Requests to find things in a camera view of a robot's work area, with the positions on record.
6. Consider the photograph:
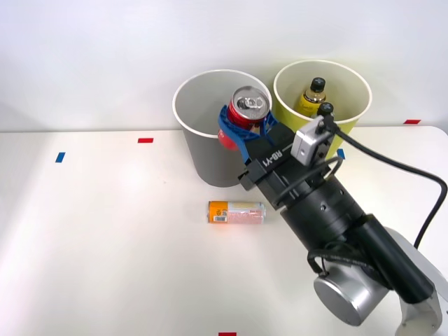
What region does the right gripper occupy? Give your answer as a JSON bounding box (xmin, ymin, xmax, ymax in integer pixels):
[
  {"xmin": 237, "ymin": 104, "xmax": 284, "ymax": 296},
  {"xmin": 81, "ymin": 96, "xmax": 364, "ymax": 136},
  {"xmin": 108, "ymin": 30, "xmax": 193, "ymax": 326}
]
[{"xmin": 216, "ymin": 104, "xmax": 333, "ymax": 211}]

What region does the red drink can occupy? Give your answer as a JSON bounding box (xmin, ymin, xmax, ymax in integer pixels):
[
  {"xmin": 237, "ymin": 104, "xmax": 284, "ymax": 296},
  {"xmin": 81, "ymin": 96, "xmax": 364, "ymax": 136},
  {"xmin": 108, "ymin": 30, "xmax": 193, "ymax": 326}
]
[{"xmin": 217, "ymin": 85, "xmax": 272, "ymax": 152}]

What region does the yellow-green plastic bin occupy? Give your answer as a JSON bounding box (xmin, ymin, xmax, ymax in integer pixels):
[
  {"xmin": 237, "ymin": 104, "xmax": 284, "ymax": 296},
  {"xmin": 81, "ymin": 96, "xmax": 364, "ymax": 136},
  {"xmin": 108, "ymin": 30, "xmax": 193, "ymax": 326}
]
[{"xmin": 272, "ymin": 59, "xmax": 373, "ymax": 157}]

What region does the grey plastic bin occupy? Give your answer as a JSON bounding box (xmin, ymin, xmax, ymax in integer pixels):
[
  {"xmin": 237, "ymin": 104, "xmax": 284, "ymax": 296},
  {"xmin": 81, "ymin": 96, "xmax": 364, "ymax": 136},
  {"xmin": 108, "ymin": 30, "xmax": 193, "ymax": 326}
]
[{"xmin": 171, "ymin": 69, "xmax": 274, "ymax": 188}]

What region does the orange and pink drink can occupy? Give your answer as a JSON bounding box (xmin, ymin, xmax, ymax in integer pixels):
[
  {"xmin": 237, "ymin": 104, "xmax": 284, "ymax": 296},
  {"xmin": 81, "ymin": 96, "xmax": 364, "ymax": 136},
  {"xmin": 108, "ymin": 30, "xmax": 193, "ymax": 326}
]
[{"xmin": 208, "ymin": 199, "xmax": 268, "ymax": 225}]

